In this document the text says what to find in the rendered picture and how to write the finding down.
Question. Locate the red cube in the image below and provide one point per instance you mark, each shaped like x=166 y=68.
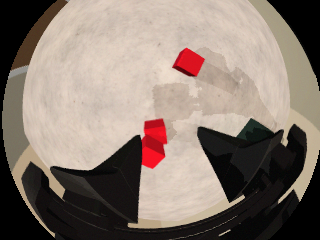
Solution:
x=188 y=62
x=156 y=129
x=153 y=151

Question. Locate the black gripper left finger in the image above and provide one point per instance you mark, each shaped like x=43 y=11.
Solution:
x=115 y=182

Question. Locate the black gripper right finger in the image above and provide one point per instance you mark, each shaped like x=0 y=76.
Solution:
x=235 y=161

